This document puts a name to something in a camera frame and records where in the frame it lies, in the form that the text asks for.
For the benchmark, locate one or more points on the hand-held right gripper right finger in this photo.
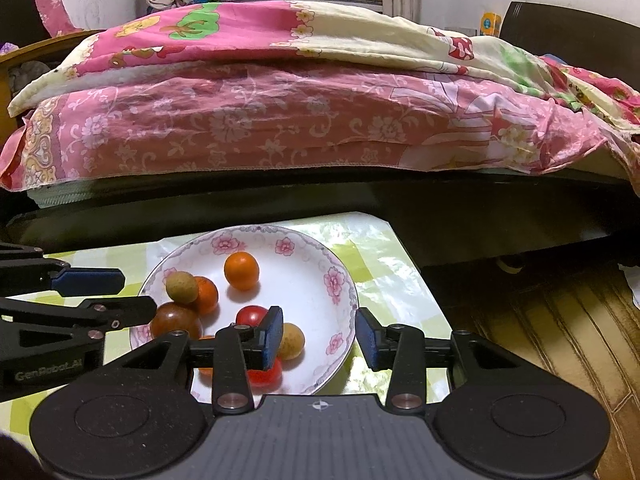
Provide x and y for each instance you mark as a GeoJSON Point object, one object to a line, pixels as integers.
{"type": "Point", "coordinates": [365, 340]}

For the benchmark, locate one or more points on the white paper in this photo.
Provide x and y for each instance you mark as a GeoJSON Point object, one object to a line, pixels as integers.
{"type": "Point", "coordinates": [632, 287]}

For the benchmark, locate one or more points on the yellow box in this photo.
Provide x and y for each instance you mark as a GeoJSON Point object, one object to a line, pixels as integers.
{"type": "Point", "coordinates": [491, 23]}

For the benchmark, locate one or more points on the dark red tomato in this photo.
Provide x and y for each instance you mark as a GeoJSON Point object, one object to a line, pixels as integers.
{"type": "Point", "coordinates": [172, 321]}

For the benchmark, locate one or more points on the red cherry tomato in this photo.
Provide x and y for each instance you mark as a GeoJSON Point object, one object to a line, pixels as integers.
{"type": "Point", "coordinates": [268, 378]}
{"type": "Point", "coordinates": [248, 316]}

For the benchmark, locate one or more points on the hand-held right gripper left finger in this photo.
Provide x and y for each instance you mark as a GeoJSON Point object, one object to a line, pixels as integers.
{"type": "Point", "coordinates": [272, 332]}

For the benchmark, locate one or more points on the pink floral bed sheet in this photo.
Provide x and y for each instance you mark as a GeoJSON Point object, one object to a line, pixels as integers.
{"type": "Point", "coordinates": [250, 120]}

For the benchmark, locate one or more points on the white floral plate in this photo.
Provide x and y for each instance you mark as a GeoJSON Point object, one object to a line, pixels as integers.
{"type": "Point", "coordinates": [300, 290]}

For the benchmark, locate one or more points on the brown longan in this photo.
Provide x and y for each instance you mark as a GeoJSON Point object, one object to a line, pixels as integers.
{"type": "Point", "coordinates": [294, 341]}
{"type": "Point", "coordinates": [181, 286]}

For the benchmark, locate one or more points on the dark headboard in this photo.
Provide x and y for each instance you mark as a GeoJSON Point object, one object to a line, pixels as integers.
{"type": "Point", "coordinates": [560, 30]}

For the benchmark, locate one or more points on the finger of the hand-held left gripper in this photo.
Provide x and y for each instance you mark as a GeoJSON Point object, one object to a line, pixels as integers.
{"type": "Point", "coordinates": [130, 311]}
{"type": "Point", "coordinates": [90, 281]}

